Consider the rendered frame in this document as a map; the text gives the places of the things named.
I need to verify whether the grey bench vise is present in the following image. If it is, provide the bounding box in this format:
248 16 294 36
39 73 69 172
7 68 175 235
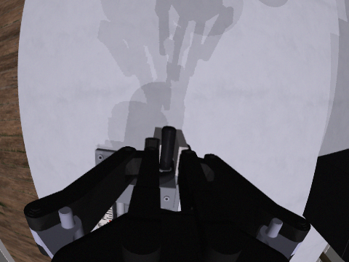
95 126 180 229

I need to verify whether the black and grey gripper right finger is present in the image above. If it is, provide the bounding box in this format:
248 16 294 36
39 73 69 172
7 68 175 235
173 130 311 262

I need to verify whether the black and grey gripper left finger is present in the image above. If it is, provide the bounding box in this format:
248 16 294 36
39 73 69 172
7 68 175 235
23 127 162 262

